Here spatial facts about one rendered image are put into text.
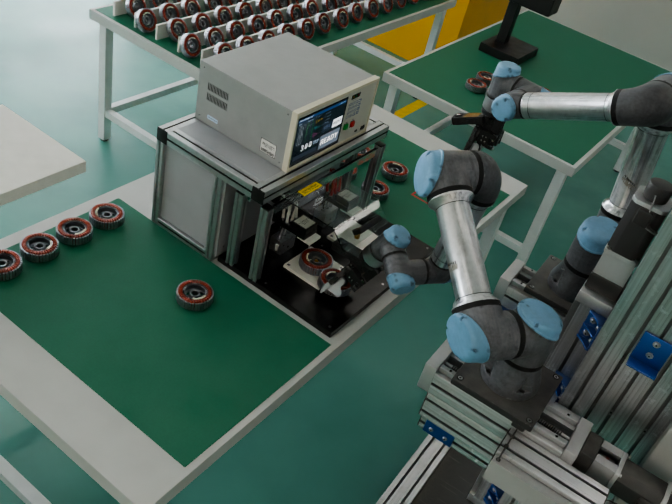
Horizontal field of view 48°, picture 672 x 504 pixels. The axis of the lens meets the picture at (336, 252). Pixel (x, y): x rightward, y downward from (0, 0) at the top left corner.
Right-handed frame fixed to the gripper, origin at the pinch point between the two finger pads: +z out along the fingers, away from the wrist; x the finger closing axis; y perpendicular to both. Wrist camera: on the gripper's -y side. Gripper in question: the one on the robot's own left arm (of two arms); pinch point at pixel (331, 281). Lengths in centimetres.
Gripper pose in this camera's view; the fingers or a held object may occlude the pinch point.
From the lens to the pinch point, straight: 242.2
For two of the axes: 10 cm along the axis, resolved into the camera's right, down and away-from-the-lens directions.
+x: 5.7, -4.0, 7.2
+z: -5.5, 4.7, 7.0
